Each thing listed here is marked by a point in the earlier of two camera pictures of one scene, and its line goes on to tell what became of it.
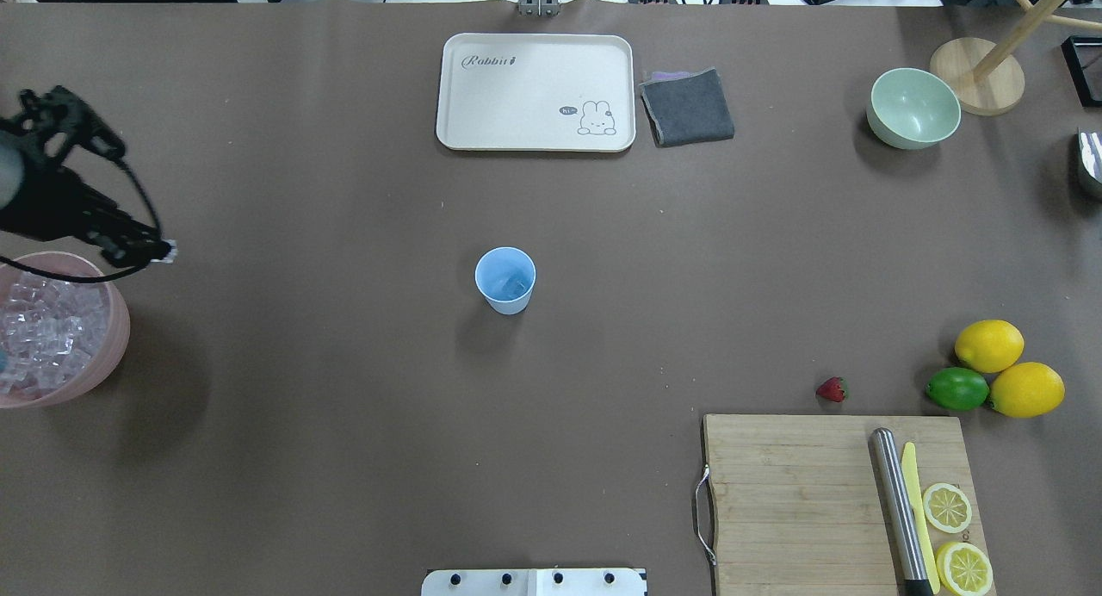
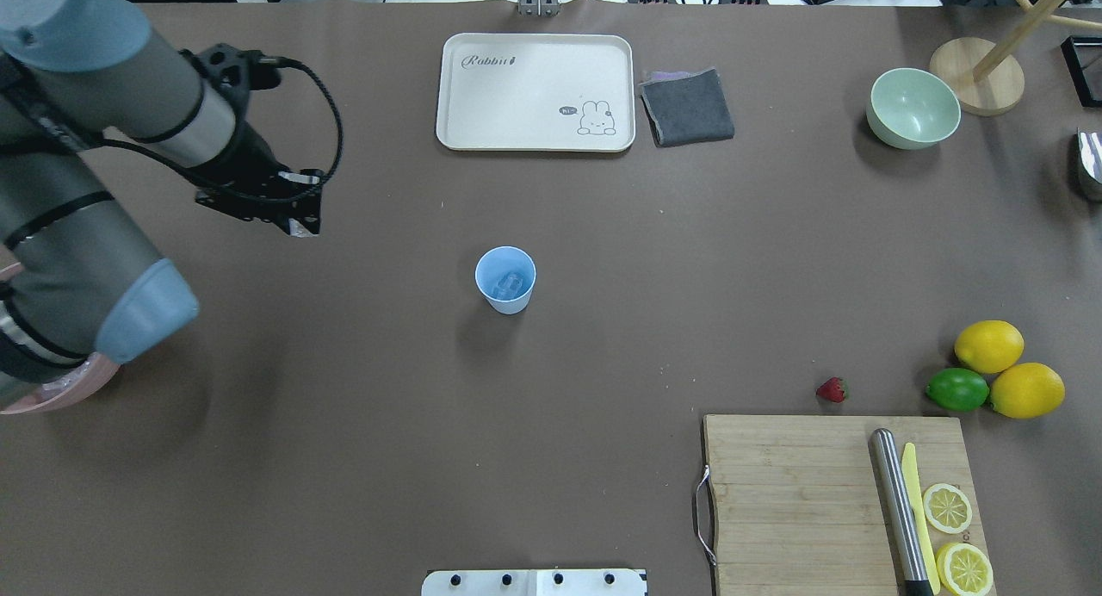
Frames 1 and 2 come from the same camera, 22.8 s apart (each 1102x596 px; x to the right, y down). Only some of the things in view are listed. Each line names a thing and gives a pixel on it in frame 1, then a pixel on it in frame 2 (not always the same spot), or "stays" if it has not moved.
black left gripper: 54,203 to 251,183
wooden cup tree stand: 985,78 stays
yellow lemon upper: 989,346 stays
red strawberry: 835,388 stays
